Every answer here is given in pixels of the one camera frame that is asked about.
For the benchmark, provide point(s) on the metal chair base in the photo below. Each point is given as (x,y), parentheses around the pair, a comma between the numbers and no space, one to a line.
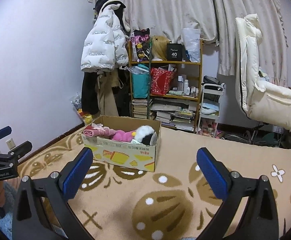
(255,130)

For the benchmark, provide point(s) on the beige coat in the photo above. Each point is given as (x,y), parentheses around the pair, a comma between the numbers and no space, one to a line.
(108,97)

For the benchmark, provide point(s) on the cardboard box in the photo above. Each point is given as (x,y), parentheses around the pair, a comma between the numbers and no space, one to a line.
(125,155)

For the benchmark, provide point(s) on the pink toys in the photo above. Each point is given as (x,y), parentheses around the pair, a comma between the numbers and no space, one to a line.
(209,127)

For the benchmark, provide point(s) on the black hanging garment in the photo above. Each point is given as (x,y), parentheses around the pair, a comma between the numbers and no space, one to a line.
(89,92)

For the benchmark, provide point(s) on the wooden shelf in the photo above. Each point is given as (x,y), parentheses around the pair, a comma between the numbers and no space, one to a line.
(175,63)

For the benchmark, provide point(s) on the green tissue pack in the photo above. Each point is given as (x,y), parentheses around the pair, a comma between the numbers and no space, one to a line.
(135,141)

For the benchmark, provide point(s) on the blue and white cloth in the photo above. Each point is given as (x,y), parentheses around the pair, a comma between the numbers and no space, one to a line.
(210,107)

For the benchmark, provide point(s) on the white plastic bag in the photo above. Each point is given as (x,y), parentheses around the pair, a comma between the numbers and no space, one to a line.
(193,42)

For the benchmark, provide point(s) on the blonde wig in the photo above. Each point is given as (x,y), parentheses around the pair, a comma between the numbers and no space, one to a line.
(160,47)

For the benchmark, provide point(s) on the teal bag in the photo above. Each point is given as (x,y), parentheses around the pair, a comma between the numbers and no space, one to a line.
(140,85)

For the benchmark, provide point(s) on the black and white plush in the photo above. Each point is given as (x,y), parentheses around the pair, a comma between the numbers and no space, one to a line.
(145,132)

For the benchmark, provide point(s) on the white trolley cart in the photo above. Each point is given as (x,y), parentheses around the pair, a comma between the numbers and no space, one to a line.
(209,115)

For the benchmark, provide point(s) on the black and pink printed bag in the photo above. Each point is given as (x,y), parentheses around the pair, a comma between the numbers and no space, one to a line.
(140,45)

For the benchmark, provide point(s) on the group of cosmetic bottles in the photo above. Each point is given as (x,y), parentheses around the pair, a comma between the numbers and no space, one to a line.
(186,85)

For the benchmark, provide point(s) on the stack of books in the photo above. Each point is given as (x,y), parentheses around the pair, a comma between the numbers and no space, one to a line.
(140,108)

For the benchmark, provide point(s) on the cream padded chair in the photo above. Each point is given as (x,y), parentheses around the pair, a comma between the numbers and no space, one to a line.
(250,67)

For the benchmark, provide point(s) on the wall socket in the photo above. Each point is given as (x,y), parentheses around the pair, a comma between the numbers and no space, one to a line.
(10,143)

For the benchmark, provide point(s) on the white puffer jacket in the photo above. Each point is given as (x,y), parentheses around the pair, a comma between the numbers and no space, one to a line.
(98,42)

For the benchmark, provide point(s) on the messy pile of booklets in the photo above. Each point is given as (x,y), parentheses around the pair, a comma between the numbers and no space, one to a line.
(178,117)

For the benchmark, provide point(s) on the pink cloth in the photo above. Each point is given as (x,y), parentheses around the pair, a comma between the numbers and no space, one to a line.
(93,132)

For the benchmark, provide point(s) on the clear plastic bag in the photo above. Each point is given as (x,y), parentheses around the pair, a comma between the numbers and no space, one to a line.
(138,70)

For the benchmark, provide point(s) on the black box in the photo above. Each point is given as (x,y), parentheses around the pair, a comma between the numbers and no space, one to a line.
(174,52)

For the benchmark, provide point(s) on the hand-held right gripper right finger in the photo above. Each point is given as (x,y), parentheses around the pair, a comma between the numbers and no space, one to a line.
(211,172)

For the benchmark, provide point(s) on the floral curtain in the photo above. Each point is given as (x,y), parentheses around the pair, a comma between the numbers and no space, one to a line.
(173,5)

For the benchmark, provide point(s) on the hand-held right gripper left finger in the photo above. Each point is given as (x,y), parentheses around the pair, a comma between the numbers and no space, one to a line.
(76,172)

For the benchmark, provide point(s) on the red patterned bag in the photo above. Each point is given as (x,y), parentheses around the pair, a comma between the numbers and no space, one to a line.
(160,82)

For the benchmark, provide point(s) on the beige patterned blanket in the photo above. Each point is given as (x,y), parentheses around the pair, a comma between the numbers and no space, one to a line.
(175,155)

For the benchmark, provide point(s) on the green pole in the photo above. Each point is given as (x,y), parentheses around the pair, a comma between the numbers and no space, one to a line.
(149,80)

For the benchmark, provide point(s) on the plastic bag with yellow packets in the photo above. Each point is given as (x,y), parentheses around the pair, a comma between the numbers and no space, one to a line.
(76,103)

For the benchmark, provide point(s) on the pink bear plush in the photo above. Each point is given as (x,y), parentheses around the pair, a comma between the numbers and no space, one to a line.
(121,135)

